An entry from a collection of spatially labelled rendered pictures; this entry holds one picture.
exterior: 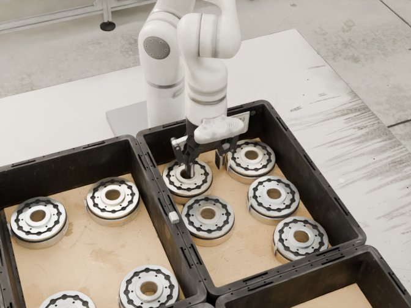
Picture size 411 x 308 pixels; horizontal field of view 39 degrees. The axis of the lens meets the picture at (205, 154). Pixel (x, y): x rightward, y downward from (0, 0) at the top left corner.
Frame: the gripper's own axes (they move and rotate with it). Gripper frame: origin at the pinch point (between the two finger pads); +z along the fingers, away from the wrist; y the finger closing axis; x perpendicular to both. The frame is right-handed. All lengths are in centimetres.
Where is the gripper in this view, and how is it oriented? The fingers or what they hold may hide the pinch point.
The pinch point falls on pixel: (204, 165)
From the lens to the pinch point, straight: 117.5
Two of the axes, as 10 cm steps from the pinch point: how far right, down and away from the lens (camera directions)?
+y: -9.3, 2.5, -2.7
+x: 3.7, 6.8, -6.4
